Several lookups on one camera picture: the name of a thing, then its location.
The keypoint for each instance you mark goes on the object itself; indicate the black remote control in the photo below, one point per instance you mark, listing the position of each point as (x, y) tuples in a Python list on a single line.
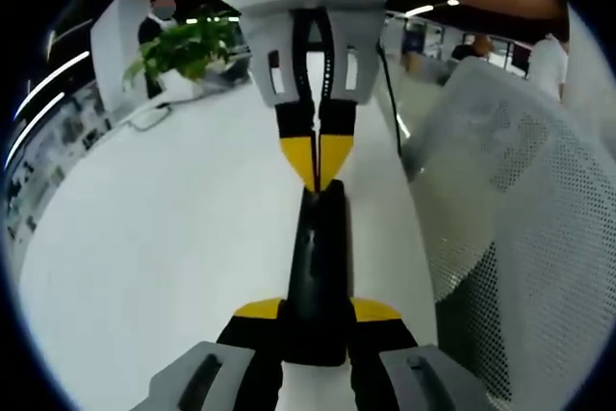
[(317, 286)]

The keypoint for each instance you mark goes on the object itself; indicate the person's white shirt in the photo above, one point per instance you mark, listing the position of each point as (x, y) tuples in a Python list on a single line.
[(589, 69)]

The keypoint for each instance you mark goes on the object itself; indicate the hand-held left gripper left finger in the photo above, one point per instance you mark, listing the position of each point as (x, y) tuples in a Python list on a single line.
[(250, 334)]

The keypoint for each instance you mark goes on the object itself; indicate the green potted plant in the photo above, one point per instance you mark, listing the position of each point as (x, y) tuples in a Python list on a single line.
[(192, 45)]

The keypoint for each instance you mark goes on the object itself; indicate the ceiling light strip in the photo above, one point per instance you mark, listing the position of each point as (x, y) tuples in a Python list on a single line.
[(33, 128), (53, 78)]

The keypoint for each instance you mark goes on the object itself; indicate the white plant pot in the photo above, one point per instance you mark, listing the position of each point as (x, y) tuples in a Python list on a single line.
[(180, 86)]

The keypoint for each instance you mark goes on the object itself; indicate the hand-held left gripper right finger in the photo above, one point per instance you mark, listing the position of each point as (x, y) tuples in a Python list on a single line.
[(380, 339)]

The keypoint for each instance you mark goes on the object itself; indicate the dark object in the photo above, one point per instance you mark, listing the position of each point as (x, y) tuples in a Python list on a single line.
[(236, 70)]

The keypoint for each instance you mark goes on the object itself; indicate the white mesh chair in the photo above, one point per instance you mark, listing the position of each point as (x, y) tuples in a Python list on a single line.
[(529, 189)]

